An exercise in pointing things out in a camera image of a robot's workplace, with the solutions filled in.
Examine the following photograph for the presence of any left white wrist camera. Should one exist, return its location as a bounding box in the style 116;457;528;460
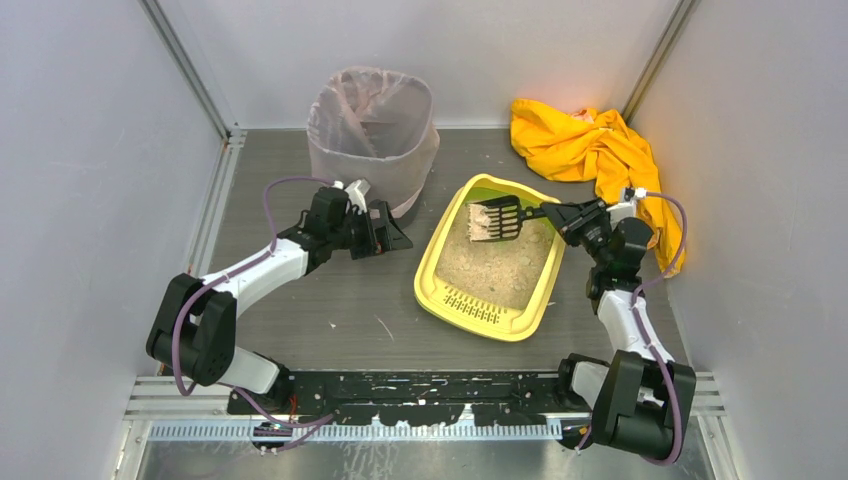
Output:
344;179;370;213

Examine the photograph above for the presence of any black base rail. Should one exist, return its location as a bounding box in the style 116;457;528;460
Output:
227;370;590;427

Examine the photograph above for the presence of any yellow litter box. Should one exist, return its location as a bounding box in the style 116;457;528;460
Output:
413;174;566;342

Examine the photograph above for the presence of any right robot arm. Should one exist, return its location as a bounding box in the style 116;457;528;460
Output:
541;200;696;465

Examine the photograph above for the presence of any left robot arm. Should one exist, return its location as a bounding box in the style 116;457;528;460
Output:
145;183;413;394

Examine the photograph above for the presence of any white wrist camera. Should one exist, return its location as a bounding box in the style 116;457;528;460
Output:
606;187;648;228
344;179;370;213

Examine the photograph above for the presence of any black litter scoop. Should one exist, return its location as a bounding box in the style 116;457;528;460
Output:
466;195;545;242

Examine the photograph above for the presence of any trash bin with pink bag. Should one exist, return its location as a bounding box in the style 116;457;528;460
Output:
306;66;440;218

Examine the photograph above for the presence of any yellow cloth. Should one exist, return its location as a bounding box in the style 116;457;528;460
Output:
510;98;687;276

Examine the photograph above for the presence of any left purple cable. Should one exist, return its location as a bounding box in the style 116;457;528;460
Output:
170;176;339;453

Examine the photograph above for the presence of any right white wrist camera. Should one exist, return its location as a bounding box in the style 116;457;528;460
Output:
606;187;648;228

